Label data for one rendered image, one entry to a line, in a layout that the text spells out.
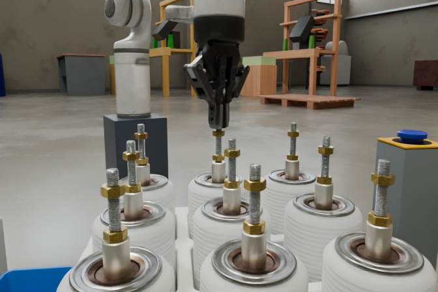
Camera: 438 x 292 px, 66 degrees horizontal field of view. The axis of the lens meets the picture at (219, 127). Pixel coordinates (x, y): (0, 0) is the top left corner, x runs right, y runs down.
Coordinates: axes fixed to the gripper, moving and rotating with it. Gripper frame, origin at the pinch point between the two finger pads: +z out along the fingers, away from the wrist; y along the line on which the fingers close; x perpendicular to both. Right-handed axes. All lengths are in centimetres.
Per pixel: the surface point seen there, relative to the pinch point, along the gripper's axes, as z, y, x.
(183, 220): 17.4, -3.1, 4.9
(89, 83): 14, 306, 591
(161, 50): -48, 381, 464
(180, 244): 17.4, -8.7, -0.4
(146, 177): 9.1, -8.7, 6.8
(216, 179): 9.8, -1.1, -0.5
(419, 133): 2.4, 17.2, -24.0
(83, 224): 35, 4, 54
